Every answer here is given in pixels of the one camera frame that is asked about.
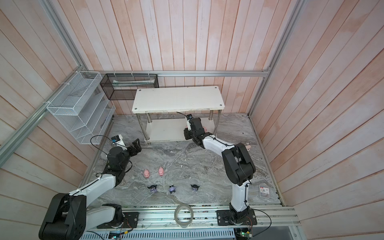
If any black purple figure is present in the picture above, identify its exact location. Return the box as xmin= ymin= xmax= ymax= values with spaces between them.
xmin=147 ymin=185 xmax=158 ymax=194
xmin=191 ymin=184 xmax=200 ymax=192

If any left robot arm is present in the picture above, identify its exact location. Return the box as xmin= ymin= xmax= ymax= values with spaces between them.
xmin=39 ymin=136 xmax=142 ymax=240

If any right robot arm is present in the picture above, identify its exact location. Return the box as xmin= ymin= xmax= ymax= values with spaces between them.
xmin=184 ymin=115 xmax=257 ymax=226

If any white two-tier shelf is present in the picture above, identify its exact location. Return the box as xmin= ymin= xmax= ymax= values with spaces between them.
xmin=132 ymin=86 xmax=225 ymax=143

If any purple figure middle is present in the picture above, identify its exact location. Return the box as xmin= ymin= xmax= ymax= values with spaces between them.
xmin=169 ymin=185 xmax=176 ymax=194

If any black mesh basket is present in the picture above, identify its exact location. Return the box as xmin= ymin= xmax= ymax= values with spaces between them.
xmin=100 ymin=73 xmax=159 ymax=101

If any clear tape roll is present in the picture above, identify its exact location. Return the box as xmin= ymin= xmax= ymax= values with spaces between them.
xmin=174 ymin=204 xmax=194 ymax=228

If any clear plastic packet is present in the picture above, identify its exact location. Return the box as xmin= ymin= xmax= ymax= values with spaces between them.
xmin=259 ymin=184 xmax=271 ymax=198

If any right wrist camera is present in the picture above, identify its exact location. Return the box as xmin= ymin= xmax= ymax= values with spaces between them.
xmin=186 ymin=114 xmax=193 ymax=131

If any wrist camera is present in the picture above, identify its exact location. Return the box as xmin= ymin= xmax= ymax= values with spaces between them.
xmin=111 ymin=135 xmax=124 ymax=145
xmin=186 ymin=114 xmax=193 ymax=131

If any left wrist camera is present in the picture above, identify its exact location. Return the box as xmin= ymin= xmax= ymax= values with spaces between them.
xmin=111 ymin=135 xmax=124 ymax=145

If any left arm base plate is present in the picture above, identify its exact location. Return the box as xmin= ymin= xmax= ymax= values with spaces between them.
xmin=97 ymin=212 xmax=139 ymax=229

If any white wire mesh rack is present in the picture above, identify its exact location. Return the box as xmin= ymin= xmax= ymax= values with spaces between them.
xmin=47 ymin=72 xmax=116 ymax=145

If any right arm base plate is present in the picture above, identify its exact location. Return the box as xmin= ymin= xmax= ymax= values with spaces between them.
xmin=216 ymin=209 xmax=257 ymax=226

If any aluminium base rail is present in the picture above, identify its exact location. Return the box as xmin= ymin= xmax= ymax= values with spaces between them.
xmin=80 ymin=203 xmax=301 ymax=233

